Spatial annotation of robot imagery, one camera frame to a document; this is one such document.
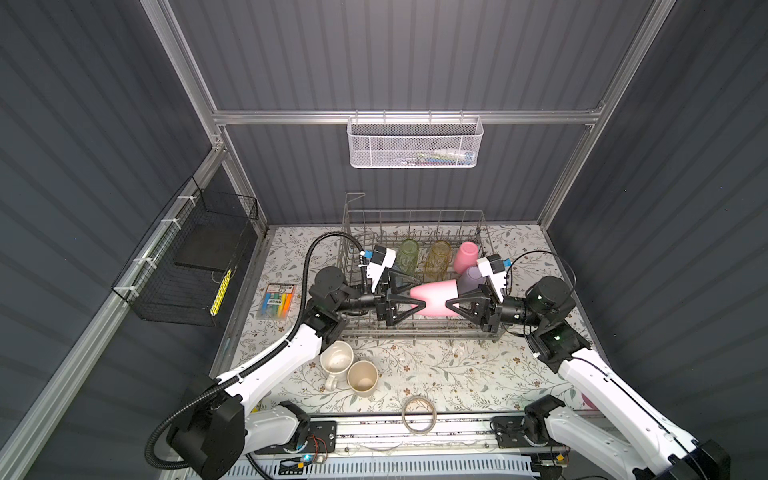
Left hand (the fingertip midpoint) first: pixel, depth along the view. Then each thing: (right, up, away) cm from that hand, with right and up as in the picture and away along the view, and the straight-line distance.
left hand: (423, 295), depth 63 cm
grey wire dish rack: (-8, +19, +58) cm, 62 cm away
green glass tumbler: (-2, +8, +29) cm, 30 cm away
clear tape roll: (-4, -32, +13) cm, 35 cm away
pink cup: (+3, 0, 0) cm, 3 cm away
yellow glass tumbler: (+9, +6, +36) cm, 38 cm away
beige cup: (-15, -26, +20) cm, 36 cm away
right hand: (+6, -3, -1) cm, 7 cm away
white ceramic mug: (-23, -21, +22) cm, 38 cm away
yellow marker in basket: (-47, -1, +6) cm, 47 cm away
